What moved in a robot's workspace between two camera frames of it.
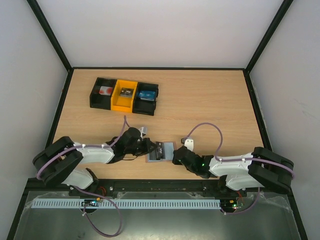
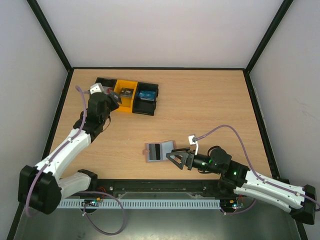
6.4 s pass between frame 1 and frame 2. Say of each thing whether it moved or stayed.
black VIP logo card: moved
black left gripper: moved
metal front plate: stayed
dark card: stayed
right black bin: stayed
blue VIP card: stayed
